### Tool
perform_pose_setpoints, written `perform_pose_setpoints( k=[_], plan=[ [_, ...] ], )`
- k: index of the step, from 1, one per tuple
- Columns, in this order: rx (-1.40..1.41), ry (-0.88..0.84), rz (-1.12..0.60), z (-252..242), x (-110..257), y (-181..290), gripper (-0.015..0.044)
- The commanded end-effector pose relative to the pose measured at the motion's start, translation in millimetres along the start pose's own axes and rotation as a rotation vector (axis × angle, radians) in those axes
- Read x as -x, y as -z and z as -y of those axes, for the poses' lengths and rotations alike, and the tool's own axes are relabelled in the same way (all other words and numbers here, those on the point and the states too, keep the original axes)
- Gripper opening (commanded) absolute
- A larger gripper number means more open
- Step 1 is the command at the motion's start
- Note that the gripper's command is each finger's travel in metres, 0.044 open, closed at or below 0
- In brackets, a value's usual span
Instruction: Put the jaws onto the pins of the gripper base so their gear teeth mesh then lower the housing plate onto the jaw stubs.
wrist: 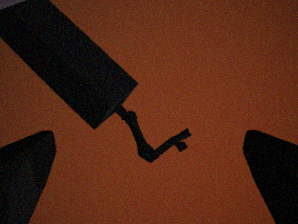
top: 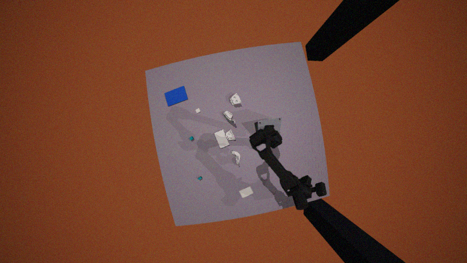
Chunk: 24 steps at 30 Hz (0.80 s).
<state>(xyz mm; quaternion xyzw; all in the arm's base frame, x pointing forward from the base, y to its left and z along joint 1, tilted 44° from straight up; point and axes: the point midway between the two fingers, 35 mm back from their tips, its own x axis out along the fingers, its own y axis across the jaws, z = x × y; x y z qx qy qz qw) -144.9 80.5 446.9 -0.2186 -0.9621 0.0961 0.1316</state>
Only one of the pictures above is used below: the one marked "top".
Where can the blue flat plate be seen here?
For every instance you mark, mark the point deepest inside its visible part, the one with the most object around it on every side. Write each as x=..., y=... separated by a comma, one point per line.
x=175, y=96

